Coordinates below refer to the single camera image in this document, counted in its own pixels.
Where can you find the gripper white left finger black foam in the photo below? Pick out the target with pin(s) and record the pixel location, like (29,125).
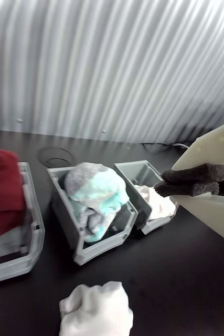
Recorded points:
(211,149)

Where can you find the gripper white right finger black foam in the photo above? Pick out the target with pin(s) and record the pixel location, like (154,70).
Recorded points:
(216,215)

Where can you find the white balled sock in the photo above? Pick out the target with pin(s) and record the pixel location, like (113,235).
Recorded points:
(96,312)
(156,207)

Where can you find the teal and grey sock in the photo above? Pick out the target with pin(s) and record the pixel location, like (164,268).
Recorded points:
(96,183)

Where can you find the dark red sock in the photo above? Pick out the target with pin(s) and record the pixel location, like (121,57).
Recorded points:
(1,189)

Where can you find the light grey plastic bin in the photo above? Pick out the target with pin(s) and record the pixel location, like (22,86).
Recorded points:
(12,267)
(140,173)

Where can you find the dark grey plastic bin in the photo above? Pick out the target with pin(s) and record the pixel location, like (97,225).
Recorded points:
(101,246)

